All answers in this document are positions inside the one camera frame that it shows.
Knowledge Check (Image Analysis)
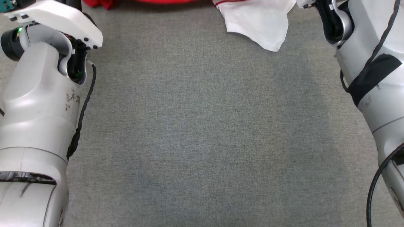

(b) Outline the teal plug left camera cable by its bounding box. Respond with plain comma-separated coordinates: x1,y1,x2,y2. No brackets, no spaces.
0,0,17,13

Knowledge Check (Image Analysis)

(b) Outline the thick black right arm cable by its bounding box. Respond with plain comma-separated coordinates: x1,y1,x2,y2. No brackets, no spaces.
366,143,404,227

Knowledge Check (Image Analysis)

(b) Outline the grey fabric sofa cushion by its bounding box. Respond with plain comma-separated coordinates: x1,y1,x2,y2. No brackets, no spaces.
0,0,404,227

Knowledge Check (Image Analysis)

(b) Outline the red jersey with white trim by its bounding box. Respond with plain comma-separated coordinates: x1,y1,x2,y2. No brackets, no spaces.
83,0,297,52

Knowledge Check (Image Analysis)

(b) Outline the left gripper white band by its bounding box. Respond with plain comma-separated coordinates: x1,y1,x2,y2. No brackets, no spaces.
9,0,104,50

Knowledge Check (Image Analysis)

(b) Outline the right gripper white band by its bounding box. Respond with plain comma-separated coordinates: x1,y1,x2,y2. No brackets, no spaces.
296,0,318,9

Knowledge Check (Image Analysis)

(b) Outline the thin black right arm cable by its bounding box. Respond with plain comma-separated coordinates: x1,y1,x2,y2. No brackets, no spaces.
340,0,401,92

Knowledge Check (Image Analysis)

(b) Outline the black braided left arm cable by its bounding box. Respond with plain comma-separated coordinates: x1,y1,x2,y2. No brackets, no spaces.
66,61,97,160

